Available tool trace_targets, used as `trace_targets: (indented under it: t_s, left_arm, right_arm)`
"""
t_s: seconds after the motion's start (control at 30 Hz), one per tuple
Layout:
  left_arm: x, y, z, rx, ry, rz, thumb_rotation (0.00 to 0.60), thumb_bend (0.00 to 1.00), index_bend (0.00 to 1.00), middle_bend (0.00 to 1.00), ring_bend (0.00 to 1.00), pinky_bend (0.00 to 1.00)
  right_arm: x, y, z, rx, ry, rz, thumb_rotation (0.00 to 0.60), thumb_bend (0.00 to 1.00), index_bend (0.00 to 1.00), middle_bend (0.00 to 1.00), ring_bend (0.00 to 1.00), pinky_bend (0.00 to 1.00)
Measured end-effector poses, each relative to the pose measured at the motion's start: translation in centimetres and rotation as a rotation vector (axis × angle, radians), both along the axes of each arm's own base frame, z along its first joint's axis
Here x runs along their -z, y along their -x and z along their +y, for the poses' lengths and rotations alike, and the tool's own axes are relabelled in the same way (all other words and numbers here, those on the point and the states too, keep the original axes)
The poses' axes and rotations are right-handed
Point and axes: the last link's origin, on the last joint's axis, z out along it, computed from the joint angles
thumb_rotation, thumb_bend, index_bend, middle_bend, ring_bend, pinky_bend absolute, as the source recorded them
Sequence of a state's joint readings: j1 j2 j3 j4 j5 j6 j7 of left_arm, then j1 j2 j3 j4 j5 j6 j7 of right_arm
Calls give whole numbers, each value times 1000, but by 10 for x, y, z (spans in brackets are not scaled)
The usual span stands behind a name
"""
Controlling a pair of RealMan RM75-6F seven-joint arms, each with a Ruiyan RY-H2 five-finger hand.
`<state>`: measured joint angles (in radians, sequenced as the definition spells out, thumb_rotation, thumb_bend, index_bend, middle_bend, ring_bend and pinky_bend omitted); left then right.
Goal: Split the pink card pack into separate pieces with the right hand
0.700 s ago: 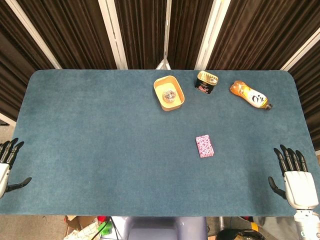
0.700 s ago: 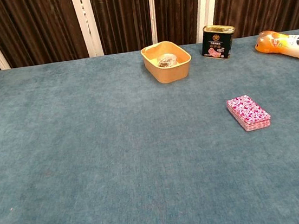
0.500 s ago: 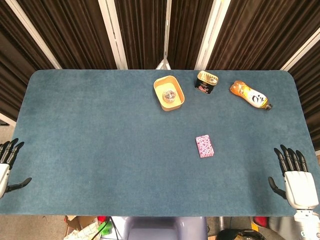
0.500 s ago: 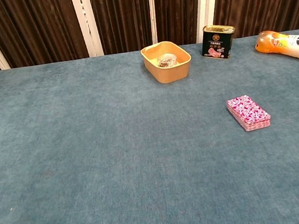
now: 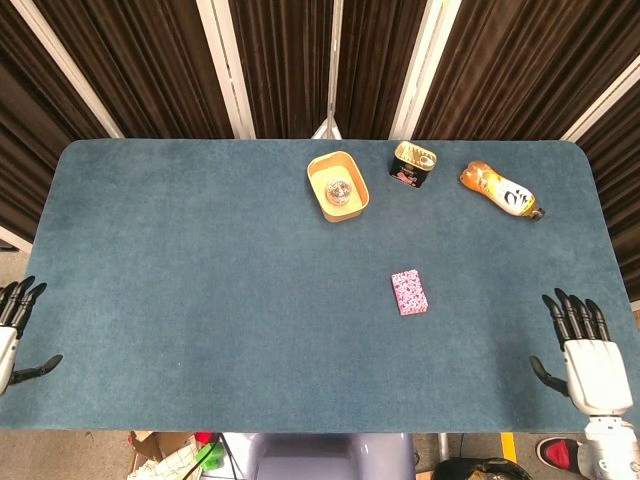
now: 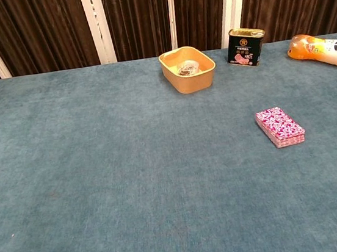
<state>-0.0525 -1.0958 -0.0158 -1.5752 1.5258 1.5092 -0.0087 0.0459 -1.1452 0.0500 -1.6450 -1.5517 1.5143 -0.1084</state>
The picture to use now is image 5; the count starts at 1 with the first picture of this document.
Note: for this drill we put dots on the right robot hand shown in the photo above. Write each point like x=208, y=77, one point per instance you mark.
x=597, y=372

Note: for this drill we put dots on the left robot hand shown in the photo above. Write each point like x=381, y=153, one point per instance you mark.
x=6, y=345

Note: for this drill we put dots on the purple-grey robot base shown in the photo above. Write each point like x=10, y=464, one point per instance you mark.
x=320, y=457

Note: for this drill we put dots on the pink patterned card box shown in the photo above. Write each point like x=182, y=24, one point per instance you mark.
x=410, y=292

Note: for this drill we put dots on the red and black shoe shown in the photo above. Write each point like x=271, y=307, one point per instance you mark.
x=557, y=452

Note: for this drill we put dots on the black bag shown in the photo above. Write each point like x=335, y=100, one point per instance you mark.
x=475, y=470

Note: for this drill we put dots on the cardboard box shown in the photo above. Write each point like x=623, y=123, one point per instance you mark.
x=160, y=450

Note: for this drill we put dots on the blue felt table mat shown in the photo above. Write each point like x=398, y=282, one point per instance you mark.
x=200, y=280

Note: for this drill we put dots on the orange drink bottle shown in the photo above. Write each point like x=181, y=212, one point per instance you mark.
x=500, y=190

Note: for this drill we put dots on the green plastic object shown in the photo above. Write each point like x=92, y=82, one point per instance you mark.
x=210, y=457

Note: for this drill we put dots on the black luncheon meat can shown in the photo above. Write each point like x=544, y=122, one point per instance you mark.
x=407, y=172

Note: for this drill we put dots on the tan paper food container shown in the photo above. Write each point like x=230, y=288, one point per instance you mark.
x=357, y=200

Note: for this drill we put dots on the dark brown curtain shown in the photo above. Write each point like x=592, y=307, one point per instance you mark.
x=150, y=60

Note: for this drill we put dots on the thin white pole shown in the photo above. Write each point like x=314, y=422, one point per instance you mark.
x=334, y=60

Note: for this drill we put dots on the white frame post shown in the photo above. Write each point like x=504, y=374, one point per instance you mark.
x=230, y=70
x=425, y=70
x=605, y=102
x=65, y=70

